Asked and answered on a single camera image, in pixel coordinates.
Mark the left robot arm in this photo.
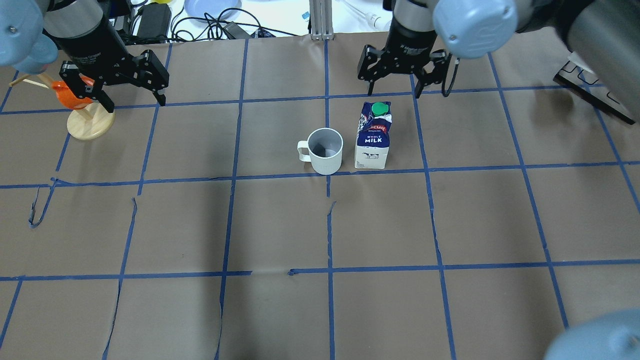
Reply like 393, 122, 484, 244
0, 0, 170, 113

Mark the black wire mug rack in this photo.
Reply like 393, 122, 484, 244
553, 50, 639, 126

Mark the wooden mug tree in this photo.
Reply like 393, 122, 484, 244
8, 72, 116, 141

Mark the blue milk carton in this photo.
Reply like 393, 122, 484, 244
354, 101, 393, 170

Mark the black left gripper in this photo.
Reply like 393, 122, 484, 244
52, 20, 170, 114

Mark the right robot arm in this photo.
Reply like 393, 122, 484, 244
358, 0, 639, 117

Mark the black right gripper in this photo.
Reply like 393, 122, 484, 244
357, 18, 453, 100

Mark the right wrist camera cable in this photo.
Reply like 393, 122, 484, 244
440, 55, 461, 98

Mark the aluminium frame post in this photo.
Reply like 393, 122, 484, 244
308, 0, 335, 41

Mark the orange mug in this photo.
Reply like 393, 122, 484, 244
51, 80, 94, 111

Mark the black power adapter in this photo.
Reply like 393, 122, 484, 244
135, 2, 172, 44

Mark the white mug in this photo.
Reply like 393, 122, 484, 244
297, 127, 345, 176

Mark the blue plate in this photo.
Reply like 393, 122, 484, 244
183, 0, 242, 22

